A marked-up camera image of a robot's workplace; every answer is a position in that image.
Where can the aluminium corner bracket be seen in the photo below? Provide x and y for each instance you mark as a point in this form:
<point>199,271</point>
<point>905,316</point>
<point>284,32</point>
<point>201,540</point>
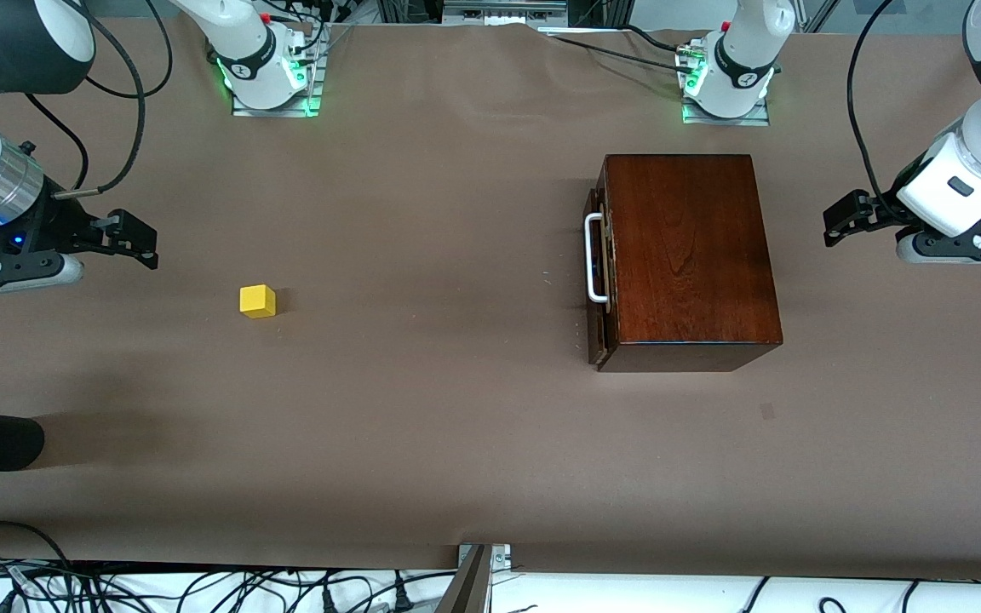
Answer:
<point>500,558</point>

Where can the dark brown wooden cabinet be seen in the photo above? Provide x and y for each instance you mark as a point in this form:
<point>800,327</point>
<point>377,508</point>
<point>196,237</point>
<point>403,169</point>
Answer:
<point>695,255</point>

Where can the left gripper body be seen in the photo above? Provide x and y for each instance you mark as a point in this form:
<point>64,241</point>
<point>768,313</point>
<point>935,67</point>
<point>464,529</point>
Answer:
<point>880,212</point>

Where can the aluminium frame structure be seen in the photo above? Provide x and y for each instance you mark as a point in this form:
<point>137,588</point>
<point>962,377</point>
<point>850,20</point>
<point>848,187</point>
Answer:
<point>503,8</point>

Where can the yellow cube block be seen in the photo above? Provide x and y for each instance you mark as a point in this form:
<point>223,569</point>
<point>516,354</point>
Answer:
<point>257,302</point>

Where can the brown table cover sheet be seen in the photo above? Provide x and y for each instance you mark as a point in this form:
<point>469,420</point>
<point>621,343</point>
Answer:
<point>422,409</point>

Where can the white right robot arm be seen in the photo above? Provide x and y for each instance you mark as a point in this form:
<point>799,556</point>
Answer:
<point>248,42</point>

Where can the dark metal post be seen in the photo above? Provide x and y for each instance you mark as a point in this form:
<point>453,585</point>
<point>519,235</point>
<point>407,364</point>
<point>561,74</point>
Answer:
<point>467,592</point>

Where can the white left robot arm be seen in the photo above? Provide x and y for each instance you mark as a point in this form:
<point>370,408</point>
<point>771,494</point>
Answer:
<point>746,51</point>

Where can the aluminium left arm base plate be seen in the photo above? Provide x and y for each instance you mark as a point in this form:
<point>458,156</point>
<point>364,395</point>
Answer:
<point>725,121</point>

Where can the aluminium right arm base plate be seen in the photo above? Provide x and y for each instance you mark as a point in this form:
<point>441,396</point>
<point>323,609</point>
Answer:
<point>273,111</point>

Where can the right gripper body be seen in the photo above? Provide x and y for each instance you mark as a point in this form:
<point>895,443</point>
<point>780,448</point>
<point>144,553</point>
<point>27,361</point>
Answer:
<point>62,226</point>

